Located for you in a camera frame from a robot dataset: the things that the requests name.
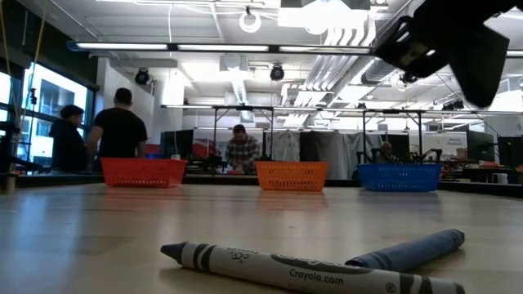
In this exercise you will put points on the blue plastic basket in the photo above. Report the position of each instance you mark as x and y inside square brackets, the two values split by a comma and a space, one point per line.
[398, 177]

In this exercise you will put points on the black round ceiling spotlight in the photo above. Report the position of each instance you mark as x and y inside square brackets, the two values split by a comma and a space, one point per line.
[277, 72]
[141, 77]

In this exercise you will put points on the large window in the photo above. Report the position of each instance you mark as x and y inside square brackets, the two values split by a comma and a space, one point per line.
[53, 98]

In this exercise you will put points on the black background rig frame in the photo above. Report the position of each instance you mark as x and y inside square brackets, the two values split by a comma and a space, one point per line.
[215, 134]
[420, 134]

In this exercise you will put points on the white mug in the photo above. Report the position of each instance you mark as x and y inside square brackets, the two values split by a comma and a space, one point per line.
[499, 178]

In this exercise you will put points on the black overhead light bar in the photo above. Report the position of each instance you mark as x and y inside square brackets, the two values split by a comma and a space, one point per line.
[274, 48]

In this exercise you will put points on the red plastic basket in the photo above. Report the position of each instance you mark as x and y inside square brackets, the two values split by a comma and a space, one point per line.
[143, 173]

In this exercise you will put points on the blue crayon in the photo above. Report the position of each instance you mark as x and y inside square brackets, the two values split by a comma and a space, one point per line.
[408, 253]

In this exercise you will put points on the small gray cylinder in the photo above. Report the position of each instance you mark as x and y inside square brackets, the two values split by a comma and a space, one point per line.
[11, 182]

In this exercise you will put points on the orange plastic basket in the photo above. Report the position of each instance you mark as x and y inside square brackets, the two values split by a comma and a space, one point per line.
[291, 176]

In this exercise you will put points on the black monitor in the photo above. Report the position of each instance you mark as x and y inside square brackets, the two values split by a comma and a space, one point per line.
[480, 145]
[510, 151]
[177, 143]

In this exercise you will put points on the gray crayon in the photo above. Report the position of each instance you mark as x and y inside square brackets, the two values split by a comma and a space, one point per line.
[286, 269]

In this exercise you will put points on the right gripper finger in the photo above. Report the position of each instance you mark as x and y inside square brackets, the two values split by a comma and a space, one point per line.
[478, 65]

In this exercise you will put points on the gray curtain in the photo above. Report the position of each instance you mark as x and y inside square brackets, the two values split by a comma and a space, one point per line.
[327, 151]

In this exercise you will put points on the person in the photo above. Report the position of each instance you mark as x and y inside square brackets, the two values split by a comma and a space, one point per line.
[242, 149]
[67, 141]
[118, 126]
[386, 153]

